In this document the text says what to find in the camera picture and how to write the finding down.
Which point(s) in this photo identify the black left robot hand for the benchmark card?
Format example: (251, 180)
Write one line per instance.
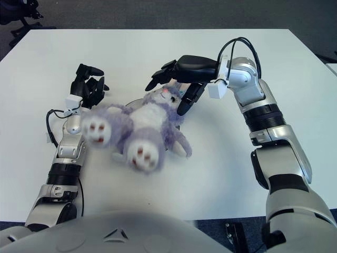
(89, 91)

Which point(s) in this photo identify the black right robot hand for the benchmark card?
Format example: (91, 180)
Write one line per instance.
(194, 68)

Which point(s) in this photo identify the purple plush bunny doll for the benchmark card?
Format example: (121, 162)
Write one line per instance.
(147, 116)

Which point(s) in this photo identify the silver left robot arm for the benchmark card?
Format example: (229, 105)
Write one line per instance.
(68, 147)

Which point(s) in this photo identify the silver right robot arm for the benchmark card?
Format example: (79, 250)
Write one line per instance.
(276, 142)

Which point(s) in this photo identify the white plate with black rim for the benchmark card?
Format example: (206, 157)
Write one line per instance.
(134, 103)

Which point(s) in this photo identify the black office chair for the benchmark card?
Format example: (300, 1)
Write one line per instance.
(15, 13)

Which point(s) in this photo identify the white furniture edge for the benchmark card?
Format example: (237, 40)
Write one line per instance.
(332, 69)

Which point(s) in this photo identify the silver robot torso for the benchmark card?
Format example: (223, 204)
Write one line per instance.
(118, 232)

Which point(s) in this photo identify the black metal stand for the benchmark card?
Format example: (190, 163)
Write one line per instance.
(235, 237)

